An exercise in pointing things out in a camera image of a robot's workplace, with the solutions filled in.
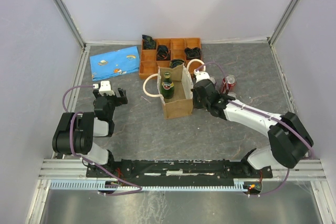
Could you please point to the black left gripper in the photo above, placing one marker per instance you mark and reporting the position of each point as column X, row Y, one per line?
column 119, row 100

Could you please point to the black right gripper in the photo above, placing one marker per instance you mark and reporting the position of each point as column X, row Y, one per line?
column 196, row 105

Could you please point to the purple soda can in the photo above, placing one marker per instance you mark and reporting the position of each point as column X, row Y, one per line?
column 232, row 94
column 213, row 80

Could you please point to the brown canvas bag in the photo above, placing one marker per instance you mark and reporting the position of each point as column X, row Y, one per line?
column 182, row 102

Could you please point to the red soda can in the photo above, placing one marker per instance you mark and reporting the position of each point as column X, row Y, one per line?
column 227, row 83

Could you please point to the green glass bottle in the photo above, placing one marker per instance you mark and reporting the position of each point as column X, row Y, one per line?
column 167, row 86

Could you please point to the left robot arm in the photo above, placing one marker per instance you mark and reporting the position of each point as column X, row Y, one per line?
column 75, row 133

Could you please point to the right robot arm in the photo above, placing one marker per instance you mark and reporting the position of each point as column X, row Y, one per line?
column 289, row 141

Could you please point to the dark rolled fabric behind bag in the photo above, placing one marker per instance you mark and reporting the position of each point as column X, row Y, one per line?
column 176, row 62

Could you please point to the blue patterned cloth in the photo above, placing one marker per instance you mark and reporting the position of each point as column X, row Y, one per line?
column 114, row 63

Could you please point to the black rolled band right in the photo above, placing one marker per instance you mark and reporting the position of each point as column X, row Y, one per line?
column 193, row 53

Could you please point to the black rolled band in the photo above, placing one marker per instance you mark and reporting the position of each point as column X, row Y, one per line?
column 163, row 53
column 193, row 53

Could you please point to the black rolled band left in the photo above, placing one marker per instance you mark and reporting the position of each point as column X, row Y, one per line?
column 163, row 53

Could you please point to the dark patterned rolled fabric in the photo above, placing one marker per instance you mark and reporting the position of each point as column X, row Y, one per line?
column 148, row 42

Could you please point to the orange compartment tray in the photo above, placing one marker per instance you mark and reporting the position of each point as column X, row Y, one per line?
column 148, row 63

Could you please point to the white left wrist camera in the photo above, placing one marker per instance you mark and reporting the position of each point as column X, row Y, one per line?
column 106, row 89

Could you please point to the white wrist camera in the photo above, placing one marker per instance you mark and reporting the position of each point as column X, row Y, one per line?
column 200, row 76
column 106, row 89

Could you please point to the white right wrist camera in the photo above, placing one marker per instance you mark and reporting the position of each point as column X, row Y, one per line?
column 200, row 76

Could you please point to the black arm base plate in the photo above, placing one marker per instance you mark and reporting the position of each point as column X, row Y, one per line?
column 146, row 173

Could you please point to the light blue cable duct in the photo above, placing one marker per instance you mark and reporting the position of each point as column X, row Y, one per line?
column 101, row 185

